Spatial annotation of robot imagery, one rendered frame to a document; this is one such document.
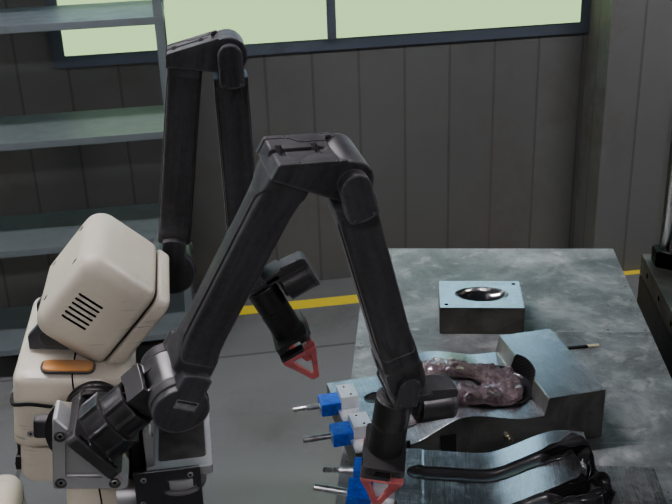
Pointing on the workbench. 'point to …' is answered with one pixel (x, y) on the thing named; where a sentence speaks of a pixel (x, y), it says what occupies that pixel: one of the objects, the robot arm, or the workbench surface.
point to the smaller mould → (481, 307)
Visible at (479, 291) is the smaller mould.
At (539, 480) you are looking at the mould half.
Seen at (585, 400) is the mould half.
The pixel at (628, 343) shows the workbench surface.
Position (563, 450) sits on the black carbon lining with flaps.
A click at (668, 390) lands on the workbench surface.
